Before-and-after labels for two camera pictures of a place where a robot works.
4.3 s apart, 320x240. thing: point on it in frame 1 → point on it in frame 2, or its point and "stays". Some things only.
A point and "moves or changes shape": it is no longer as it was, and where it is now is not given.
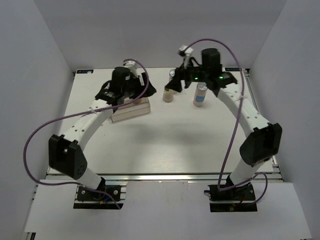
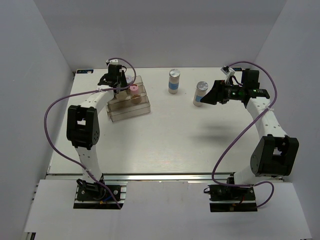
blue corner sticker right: x=233 y=69 stays
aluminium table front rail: x=170 y=178 stays
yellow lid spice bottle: x=168 y=96 moves or changes shape
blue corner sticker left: x=85 y=71 stays
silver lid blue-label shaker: x=200 y=94 stays
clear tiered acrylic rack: x=131 y=111 stays
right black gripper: x=181 y=73 → x=217 y=93
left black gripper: x=144 y=90 → x=124 y=84
